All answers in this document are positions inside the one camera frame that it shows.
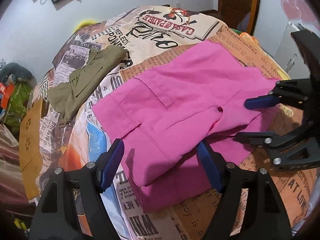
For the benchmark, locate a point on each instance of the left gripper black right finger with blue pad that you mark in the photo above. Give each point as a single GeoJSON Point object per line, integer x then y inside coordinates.
{"type": "Point", "coordinates": [265, 214]}

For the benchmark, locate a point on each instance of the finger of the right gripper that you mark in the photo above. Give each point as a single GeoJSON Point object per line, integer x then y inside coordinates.
{"type": "Point", "coordinates": [265, 101]}
{"type": "Point", "coordinates": [255, 138]}

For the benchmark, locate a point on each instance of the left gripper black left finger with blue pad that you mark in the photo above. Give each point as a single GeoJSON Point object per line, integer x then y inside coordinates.
{"type": "Point", "coordinates": [55, 216]}

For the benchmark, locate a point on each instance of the pink pants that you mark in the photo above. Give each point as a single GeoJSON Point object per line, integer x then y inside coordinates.
{"type": "Point", "coordinates": [164, 112]}

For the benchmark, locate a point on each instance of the brown wooden door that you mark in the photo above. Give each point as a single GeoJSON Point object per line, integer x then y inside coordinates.
{"type": "Point", "coordinates": [234, 11]}

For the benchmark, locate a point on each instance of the green patterned box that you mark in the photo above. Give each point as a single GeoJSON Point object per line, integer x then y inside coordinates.
{"type": "Point", "coordinates": [17, 107]}

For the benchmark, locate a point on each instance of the olive green pants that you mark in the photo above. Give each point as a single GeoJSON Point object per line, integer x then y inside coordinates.
{"type": "Point", "coordinates": [67, 97]}

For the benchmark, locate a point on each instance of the newspaper print bed cover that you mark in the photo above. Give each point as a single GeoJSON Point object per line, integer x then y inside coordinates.
{"type": "Point", "coordinates": [147, 35]}

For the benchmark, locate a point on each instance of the orange red box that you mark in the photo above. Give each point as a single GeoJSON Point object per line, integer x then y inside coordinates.
{"type": "Point", "coordinates": [6, 92]}

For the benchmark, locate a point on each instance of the yellow pillow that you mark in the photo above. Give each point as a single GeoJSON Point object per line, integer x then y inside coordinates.
{"type": "Point", "coordinates": [84, 24]}

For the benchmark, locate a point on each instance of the white appliance with handle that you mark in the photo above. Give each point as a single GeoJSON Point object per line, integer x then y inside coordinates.
{"type": "Point", "coordinates": [288, 55]}

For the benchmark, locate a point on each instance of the pink heart wall decoration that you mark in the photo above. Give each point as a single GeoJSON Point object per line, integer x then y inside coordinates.
{"type": "Point", "coordinates": [299, 10]}

